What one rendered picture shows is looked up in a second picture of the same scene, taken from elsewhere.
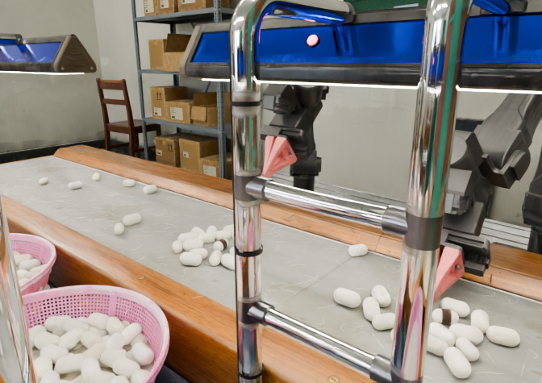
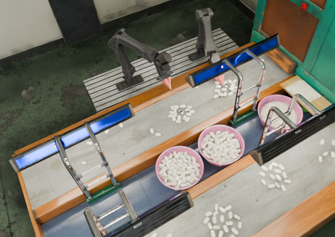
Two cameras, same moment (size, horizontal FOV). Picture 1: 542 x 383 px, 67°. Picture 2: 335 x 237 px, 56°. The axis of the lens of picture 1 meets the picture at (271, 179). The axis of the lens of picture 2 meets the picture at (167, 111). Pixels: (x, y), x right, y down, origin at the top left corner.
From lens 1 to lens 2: 176 cm
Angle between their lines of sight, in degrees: 61
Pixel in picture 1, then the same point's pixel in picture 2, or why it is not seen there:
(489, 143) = (211, 48)
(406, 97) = not seen: outside the picture
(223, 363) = (225, 120)
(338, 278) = (205, 95)
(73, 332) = (210, 141)
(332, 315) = (218, 101)
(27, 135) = not seen: outside the picture
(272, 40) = (213, 70)
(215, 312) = (216, 117)
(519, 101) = (210, 35)
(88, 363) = (220, 139)
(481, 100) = not seen: outside the picture
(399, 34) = (235, 59)
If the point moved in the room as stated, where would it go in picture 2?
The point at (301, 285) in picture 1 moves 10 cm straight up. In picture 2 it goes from (205, 102) to (206, 92)
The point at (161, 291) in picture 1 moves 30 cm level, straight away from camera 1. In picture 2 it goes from (205, 125) to (156, 123)
